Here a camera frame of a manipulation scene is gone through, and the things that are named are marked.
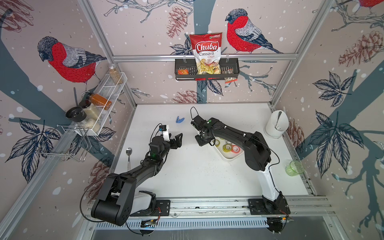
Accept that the red tape roll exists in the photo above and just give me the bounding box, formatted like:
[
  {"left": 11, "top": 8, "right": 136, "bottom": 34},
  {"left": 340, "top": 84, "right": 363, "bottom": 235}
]
[{"left": 231, "top": 145, "right": 241, "bottom": 154}]

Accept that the chrome wire holder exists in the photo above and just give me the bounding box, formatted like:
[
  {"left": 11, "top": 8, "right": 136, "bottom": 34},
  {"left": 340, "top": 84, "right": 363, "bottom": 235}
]
[{"left": 35, "top": 125, "right": 92, "bottom": 163}]

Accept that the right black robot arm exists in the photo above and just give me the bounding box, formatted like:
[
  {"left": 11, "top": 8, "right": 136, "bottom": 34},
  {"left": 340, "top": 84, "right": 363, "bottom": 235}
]
[{"left": 191, "top": 115, "right": 284, "bottom": 213}]

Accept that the orange sauce bottle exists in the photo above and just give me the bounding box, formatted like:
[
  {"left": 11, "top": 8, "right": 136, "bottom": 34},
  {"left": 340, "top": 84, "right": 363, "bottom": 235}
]
[{"left": 86, "top": 93, "right": 113, "bottom": 111}]

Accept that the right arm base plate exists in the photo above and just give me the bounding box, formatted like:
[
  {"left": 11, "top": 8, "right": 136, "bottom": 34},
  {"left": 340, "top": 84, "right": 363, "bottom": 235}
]
[{"left": 248, "top": 195, "right": 291, "bottom": 215}]

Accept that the white plastic storage box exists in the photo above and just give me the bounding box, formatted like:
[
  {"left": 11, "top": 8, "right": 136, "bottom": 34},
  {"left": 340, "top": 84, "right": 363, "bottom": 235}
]
[{"left": 215, "top": 137, "right": 244, "bottom": 162}]

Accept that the spoon in holder cup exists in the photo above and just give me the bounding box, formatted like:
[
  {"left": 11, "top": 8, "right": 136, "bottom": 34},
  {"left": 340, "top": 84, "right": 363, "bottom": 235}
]
[{"left": 275, "top": 111, "right": 282, "bottom": 130}]

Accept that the Chuba cassava chips bag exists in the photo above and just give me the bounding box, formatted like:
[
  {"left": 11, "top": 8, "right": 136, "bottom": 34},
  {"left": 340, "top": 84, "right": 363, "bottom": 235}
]
[{"left": 190, "top": 33, "right": 222, "bottom": 75}]

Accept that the black lid spice jar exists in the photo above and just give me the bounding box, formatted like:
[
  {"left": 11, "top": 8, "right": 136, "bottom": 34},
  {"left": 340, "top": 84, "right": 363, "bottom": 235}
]
[{"left": 66, "top": 107, "right": 90, "bottom": 126}]

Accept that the black wire wall basket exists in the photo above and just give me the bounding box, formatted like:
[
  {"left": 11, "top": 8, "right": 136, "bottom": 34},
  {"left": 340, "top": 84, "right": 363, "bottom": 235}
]
[{"left": 175, "top": 59, "right": 240, "bottom": 81}]

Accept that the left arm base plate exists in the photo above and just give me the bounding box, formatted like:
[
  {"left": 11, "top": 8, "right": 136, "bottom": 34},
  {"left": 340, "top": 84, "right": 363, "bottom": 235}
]
[{"left": 130, "top": 200, "right": 171, "bottom": 217}]

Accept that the white utensil holder cup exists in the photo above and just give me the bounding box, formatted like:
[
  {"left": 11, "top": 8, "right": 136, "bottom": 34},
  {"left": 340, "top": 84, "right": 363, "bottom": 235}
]
[{"left": 264, "top": 110, "right": 290, "bottom": 139}]

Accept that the clear jar on rack top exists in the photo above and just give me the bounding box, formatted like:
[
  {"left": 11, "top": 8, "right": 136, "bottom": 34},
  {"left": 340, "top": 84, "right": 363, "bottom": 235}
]
[{"left": 109, "top": 64, "right": 124, "bottom": 85}]

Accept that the metal spoon on table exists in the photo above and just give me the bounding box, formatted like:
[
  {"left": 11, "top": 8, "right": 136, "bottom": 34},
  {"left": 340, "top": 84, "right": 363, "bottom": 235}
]
[{"left": 126, "top": 148, "right": 133, "bottom": 171}]

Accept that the white wire spice rack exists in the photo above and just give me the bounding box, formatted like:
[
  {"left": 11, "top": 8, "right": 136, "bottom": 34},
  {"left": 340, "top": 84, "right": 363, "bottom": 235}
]
[{"left": 74, "top": 72, "right": 128, "bottom": 137}]

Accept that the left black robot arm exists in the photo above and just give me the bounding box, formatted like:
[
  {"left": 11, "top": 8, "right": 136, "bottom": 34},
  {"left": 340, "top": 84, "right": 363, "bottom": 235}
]
[{"left": 91, "top": 133, "right": 183, "bottom": 226}]

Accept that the blue tape dispenser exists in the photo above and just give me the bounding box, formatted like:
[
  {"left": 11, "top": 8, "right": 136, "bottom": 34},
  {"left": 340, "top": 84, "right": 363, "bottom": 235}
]
[{"left": 176, "top": 116, "right": 185, "bottom": 124}]

